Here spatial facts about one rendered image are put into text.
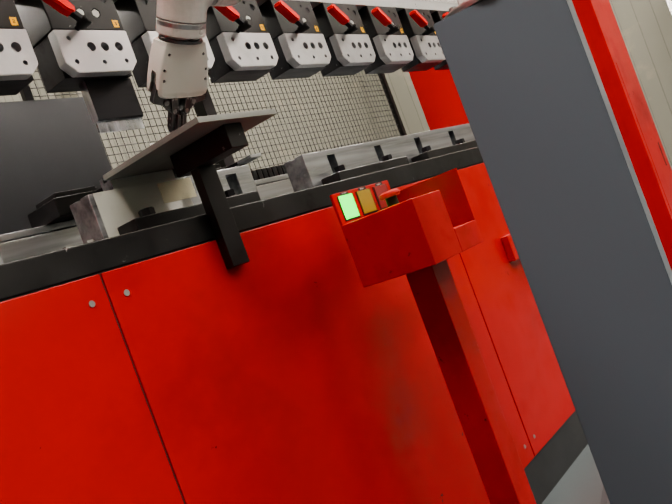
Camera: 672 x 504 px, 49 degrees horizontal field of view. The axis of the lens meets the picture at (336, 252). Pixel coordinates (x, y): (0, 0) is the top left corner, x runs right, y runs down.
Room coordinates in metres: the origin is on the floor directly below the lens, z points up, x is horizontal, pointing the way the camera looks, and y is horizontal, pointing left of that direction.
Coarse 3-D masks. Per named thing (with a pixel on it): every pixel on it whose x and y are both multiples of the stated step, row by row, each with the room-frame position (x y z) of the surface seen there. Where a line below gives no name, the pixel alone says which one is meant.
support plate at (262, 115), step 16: (240, 112) 1.18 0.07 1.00; (256, 112) 1.21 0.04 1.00; (272, 112) 1.24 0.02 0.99; (192, 128) 1.13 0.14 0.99; (208, 128) 1.16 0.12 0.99; (160, 144) 1.16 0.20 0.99; (176, 144) 1.19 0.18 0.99; (128, 160) 1.22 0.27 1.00; (144, 160) 1.22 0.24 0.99; (160, 160) 1.27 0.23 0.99; (112, 176) 1.26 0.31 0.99; (128, 176) 1.31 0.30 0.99
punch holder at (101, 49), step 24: (24, 0) 1.27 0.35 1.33; (72, 0) 1.29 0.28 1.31; (96, 0) 1.33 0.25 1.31; (24, 24) 1.29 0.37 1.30; (48, 24) 1.25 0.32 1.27; (72, 24) 1.28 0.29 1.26; (96, 24) 1.32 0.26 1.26; (120, 24) 1.36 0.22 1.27; (48, 48) 1.27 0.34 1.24; (72, 48) 1.26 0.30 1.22; (96, 48) 1.30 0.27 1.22; (120, 48) 1.35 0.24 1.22; (48, 72) 1.28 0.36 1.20; (72, 72) 1.26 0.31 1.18; (96, 72) 1.29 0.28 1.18; (120, 72) 1.33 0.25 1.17
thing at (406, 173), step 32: (448, 160) 1.90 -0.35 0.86; (480, 160) 2.03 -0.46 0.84; (320, 192) 1.48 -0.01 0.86; (192, 224) 1.21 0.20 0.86; (256, 224) 1.32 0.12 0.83; (64, 256) 1.03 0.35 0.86; (96, 256) 1.06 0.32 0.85; (128, 256) 1.10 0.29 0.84; (0, 288) 0.95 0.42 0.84; (32, 288) 0.98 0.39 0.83
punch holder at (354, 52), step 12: (324, 12) 1.87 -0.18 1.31; (348, 12) 1.95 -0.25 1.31; (324, 24) 1.88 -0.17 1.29; (336, 24) 1.89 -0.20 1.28; (360, 24) 1.97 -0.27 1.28; (324, 36) 1.89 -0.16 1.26; (336, 36) 1.87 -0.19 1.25; (348, 36) 1.91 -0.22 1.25; (360, 36) 1.95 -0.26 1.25; (336, 48) 1.87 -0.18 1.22; (348, 48) 1.89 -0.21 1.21; (360, 48) 1.94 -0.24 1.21; (372, 48) 1.98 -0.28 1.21; (336, 60) 1.89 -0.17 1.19; (348, 60) 1.88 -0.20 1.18; (360, 60) 1.92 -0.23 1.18; (372, 60) 1.96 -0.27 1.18; (324, 72) 1.92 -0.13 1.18; (336, 72) 1.93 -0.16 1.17; (348, 72) 1.98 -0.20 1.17
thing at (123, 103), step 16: (96, 80) 1.32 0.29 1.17; (112, 80) 1.35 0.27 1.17; (128, 80) 1.38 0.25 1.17; (96, 96) 1.31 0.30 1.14; (112, 96) 1.34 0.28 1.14; (128, 96) 1.37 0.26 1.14; (96, 112) 1.31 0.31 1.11; (112, 112) 1.33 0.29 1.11; (128, 112) 1.36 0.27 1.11; (112, 128) 1.33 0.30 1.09; (128, 128) 1.36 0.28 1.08
